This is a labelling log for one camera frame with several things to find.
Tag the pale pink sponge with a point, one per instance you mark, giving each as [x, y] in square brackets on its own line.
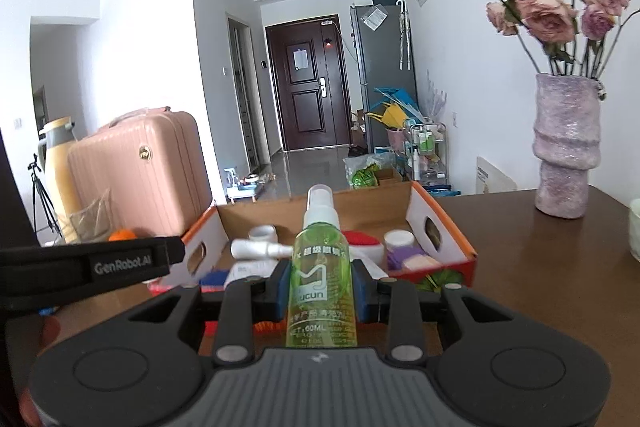
[422, 262]

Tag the grey refrigerator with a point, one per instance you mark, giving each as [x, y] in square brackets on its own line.
[385, 57]

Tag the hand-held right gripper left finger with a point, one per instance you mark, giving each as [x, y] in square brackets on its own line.
[280, 287]

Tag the metal storage cart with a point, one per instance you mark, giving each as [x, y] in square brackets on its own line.
[425, 147]

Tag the paper sheet on refrigerator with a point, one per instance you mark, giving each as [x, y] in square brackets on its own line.
[374, 18]

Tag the yellow thermos jug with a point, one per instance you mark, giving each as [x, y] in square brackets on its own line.
[57, 167]

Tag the pink ribbed suitcase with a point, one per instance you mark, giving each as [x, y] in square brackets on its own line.
[140, 177]

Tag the clear glass cup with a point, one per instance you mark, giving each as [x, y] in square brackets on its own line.
[90, 219]

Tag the black flat panel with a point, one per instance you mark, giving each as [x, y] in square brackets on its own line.
[12, 197]

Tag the green spray bottle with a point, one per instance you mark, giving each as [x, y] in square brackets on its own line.
[320, 267]

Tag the red and orange cardboard box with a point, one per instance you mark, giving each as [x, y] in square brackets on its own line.
[370, 207]

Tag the orange fuzzy object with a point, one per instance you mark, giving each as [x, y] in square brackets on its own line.
[265, 327]

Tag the green tufted object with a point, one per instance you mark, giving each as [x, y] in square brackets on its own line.
[442, 279]

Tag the clear plastic bag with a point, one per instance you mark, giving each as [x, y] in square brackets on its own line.
[355, 162]

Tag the pink textured vase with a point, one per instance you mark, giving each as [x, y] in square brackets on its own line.
[565, 147]

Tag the blue bag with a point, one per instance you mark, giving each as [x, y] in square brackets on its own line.
[402, 94]

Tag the white folded umbrella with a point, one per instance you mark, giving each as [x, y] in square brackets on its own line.
[404, 37]

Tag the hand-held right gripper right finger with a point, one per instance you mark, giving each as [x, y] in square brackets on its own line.
[362, 292]

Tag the dark shoes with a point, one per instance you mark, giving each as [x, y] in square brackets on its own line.
[357, 151]

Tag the white lidded jar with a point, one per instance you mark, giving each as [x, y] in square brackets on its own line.
[398, 238]

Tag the white packet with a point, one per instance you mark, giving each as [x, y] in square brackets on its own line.
[245, 269]

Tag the orange fruit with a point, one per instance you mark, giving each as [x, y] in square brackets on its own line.
[122, 235]

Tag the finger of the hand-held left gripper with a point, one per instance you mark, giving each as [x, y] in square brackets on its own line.
[170, 254]

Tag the blue and white carton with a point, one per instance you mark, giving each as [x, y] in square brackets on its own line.
[444, 192]

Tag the white board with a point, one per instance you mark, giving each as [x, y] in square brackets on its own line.
[492, 179]

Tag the red and white lint brush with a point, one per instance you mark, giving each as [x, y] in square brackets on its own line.
[367, 239]

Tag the yellow bag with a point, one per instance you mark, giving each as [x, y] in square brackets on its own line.
[392, 114]

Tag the black tripod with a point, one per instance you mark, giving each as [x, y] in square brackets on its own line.
[36, 167]

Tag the pink bin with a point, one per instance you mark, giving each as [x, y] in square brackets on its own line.
[395, 139]

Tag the purple dried flowers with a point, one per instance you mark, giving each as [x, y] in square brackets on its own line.
[437, 102]

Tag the purple round scalloped lid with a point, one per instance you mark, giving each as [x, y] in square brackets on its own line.
[397, 257]

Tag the dark brown entrance door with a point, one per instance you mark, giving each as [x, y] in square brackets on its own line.
[305, 107]

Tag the white plastic bottle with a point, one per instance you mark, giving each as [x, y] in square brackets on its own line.
[255, 249]

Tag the person's left hand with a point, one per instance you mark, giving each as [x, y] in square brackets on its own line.
[47, 337]

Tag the small open cardboard box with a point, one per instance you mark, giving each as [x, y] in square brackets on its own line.
[387, 177]

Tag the green plastic bag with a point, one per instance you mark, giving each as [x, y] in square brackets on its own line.
[362, 179]

